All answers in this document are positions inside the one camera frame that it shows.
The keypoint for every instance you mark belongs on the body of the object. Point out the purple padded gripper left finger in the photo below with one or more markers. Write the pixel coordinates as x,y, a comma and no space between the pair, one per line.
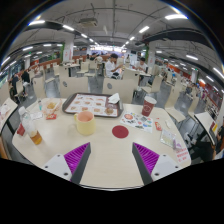
70,166

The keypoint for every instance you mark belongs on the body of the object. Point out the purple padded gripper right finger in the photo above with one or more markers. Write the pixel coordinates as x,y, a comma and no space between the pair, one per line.
151,165

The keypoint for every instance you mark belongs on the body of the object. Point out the clear plastic snack wrapper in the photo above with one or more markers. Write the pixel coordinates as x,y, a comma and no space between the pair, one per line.
167,138

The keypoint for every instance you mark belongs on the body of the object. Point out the red and white table sign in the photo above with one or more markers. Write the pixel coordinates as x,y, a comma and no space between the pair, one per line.
182,155

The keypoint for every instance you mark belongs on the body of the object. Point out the small red sauce packet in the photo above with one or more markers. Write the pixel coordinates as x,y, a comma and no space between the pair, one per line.
158,126

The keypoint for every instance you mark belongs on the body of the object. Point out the colourful sticker sheet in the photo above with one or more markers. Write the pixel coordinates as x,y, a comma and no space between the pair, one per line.
137,121

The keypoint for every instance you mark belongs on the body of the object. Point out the red round coaster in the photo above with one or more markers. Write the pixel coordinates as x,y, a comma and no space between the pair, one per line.
120,131

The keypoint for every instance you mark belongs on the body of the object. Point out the yellow mug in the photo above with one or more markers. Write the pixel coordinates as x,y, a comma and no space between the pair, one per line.
85,122

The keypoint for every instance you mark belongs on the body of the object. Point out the plastic bottle with amber drink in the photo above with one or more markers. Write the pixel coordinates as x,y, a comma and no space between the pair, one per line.
29,126

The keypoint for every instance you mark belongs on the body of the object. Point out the red paper cup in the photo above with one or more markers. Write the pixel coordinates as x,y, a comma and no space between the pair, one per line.
148,105

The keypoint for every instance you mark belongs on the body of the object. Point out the food wrapper with snacks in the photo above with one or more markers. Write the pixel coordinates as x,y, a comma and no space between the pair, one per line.
50,108

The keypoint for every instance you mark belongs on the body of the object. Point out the printed paper tray liner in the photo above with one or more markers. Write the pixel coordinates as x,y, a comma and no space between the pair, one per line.
98,105

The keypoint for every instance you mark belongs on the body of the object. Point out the dark brown food tray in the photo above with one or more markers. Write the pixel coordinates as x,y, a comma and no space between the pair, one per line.
65,104

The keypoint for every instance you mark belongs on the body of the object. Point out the white crumpled napkin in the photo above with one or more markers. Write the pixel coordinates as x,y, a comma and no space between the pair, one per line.
114,98

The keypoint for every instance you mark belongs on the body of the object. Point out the beige chair left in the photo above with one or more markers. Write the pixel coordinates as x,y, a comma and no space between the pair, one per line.
72,85

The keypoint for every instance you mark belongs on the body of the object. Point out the beige chair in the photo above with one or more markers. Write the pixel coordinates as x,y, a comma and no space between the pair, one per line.
72,85
124,88

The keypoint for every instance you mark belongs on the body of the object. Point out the beige chair right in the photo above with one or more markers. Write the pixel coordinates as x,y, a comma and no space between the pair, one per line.
124,88

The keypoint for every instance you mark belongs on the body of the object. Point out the seated person far right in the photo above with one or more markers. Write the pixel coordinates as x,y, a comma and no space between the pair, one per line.
141,65

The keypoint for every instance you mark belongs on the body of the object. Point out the seated person white shirt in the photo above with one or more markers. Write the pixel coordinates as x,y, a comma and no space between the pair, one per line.
111,68

